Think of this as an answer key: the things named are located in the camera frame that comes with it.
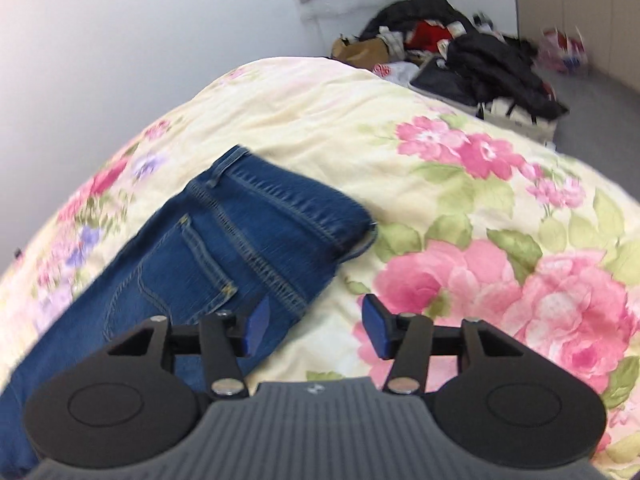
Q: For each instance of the white box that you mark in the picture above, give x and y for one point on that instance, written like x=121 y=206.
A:
x=515 y=120

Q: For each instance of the brown paper bag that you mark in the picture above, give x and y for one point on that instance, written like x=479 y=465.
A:
x=361 y=51

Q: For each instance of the beige wardrobe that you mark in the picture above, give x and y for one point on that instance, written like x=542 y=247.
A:
x=580 y=5

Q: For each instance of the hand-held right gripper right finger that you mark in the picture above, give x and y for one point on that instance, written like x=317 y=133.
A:
x=378 y=327

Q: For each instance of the dark grey bag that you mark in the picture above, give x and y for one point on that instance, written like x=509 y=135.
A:
x=442 y=82

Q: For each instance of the pink shopping bag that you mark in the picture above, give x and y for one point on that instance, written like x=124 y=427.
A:
x=562 y=50

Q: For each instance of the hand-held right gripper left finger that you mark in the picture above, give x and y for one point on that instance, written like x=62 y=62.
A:
x=256 y=327

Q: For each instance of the red cloth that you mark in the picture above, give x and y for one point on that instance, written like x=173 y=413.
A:
x=429 y=35

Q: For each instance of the black puffy jacket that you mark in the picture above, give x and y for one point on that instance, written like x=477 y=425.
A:
x=415 y=10

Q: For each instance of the blue denim pants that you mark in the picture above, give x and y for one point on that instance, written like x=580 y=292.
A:
x=210 y=255

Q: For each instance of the floral bedspread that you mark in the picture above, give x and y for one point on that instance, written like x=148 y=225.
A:
x=450 y=200

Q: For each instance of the black coat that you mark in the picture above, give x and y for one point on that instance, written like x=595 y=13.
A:
x=500 y=70

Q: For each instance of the white cloth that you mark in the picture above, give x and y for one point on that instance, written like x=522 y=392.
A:
x=397 y=71

